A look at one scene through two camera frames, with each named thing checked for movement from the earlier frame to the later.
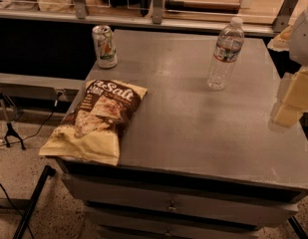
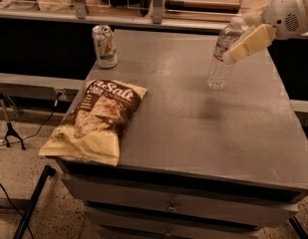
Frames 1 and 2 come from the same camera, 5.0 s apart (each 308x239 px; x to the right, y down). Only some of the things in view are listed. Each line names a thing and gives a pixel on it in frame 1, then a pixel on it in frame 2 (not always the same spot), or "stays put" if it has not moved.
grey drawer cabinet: [195, 161] stays put
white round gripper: [303, 39] -> [283, 15]
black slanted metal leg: [47, 171] stays put
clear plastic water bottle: [229, 45] stays put
